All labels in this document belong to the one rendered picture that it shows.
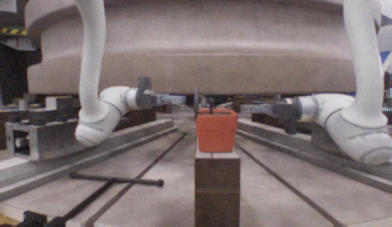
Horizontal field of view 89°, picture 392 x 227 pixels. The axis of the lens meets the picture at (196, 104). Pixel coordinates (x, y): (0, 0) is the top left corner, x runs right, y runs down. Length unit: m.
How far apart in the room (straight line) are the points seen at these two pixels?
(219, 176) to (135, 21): 1.33
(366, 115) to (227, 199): 0.44
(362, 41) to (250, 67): 0.83
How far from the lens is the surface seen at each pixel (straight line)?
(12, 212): 1.48
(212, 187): 0.66
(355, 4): 0.70
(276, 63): 1.49
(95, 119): 0.78
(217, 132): 0.64
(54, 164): 1.68
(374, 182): 1.62
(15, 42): 4.68
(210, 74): 1.34
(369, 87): 0.66
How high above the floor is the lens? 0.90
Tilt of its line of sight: 5 degrees down
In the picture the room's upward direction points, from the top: straight up
